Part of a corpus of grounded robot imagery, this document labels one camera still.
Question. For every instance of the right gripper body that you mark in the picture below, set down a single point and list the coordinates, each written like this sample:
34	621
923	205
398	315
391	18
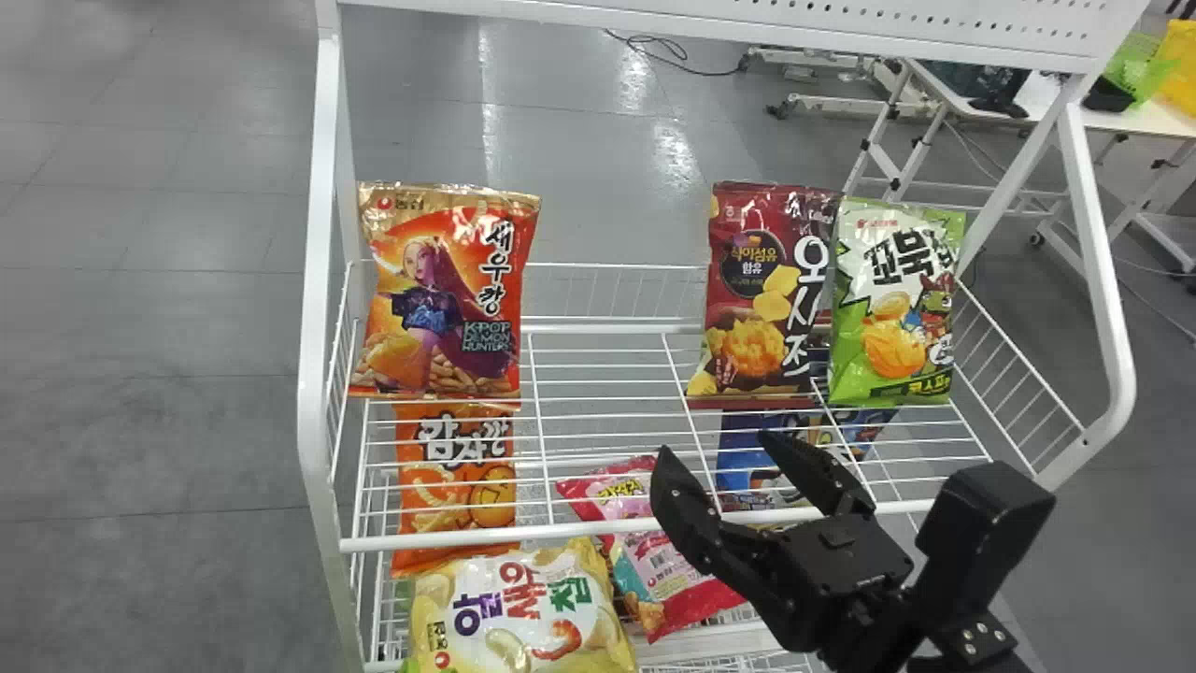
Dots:
827	570

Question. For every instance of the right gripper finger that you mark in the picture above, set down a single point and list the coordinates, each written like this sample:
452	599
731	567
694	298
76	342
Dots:
818	477
691	514

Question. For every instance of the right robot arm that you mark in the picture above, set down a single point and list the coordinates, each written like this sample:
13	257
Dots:
878	651

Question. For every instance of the green basket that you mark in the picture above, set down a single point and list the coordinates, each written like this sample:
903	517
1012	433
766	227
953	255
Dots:
1135	65

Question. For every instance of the pink snack packet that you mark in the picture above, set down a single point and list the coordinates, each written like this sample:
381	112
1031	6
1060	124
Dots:
654	570

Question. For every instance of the blue snack packet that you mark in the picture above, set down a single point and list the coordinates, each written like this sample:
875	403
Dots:
747	458

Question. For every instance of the green snack packet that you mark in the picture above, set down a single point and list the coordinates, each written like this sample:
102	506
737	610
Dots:
892	308

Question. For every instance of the yellow snack packet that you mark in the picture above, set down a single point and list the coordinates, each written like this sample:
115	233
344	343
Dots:
523	608

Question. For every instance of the dark red snack packet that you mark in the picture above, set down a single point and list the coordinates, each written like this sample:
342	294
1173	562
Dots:
757	290

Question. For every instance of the orange snack packet with figure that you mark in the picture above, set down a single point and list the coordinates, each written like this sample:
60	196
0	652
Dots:
439	280

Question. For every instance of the white side table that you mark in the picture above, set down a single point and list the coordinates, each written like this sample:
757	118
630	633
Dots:
1145	120

